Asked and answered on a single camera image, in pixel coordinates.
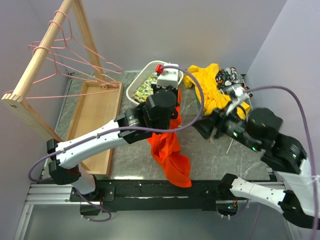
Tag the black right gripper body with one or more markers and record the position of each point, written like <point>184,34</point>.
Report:
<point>229,124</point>

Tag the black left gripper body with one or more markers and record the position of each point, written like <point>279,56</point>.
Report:
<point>155,88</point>

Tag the yellow garment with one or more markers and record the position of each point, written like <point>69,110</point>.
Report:
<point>206,76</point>

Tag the orange mesh shorts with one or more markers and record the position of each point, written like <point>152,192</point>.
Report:
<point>166,151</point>

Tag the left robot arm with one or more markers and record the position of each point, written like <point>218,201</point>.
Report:
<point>136,124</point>

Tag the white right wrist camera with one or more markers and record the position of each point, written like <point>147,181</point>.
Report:
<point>237,95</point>

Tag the black white orange patterned garment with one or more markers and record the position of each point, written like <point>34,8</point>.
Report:
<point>227,77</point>

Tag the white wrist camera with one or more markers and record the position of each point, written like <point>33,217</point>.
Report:
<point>237,95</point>
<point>168,77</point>

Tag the white plastic laundry basket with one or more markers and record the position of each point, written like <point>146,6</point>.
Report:
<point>148,70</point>

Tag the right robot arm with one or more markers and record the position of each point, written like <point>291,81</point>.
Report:
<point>284,154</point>

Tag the lemon print garment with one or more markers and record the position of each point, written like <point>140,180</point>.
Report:
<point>145,89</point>

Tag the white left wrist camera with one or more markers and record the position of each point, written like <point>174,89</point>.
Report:
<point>168,77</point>

